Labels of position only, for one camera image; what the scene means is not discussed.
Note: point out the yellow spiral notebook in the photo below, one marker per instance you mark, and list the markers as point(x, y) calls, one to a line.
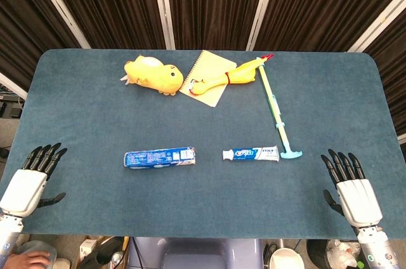
point(207, 69)

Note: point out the white blue toothpaste tube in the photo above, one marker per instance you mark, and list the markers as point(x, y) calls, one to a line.
point(253, 153)

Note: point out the clear plastic jug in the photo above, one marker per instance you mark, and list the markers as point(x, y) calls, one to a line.
point(35, 246)

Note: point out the black trash bin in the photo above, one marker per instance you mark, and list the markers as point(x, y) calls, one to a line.
point(320, 253)

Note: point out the dark brown pleated curtain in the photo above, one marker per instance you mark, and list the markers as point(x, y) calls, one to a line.
point(209, 2)

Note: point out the black floor equipment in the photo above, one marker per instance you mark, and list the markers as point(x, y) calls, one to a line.
point(12, 111)

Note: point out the white shoe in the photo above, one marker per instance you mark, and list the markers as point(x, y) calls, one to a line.
point(62, 263)

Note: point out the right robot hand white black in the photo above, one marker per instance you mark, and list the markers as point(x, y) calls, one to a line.
point(360, 202)

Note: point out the yellow rubber chicken toy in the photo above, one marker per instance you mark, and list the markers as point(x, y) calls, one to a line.
point(241, 74)

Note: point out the blue table mat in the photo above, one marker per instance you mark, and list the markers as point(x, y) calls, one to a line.
point(203, 199)

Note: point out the person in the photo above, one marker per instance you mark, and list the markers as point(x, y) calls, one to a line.
point(25, 261)

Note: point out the blue toothpaste box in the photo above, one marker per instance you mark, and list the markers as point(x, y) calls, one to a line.
point(155, 158)

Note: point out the green and teal stick tool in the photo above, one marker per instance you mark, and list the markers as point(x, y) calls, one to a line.
point(272, 101)

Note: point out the green bottle cap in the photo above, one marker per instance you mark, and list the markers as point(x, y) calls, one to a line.
point(360, 264)

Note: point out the white partition post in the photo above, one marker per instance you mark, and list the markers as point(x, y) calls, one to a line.
point(60, 5)
point(261, 9)
point(163, 5)
point(12, 86)
point(377, 21)

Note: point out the yellow plush dinosaur toy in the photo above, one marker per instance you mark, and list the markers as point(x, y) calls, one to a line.
point(152, 74)

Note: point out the black bag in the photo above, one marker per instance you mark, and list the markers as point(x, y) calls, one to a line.
point(104, 254)

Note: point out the white bowl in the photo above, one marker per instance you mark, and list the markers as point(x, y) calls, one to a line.
point(287, 259)

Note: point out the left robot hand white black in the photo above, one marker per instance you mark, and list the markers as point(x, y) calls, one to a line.
point(22, 191)

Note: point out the lavender robot base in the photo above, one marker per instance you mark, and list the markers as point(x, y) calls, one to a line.
point(196, 254)

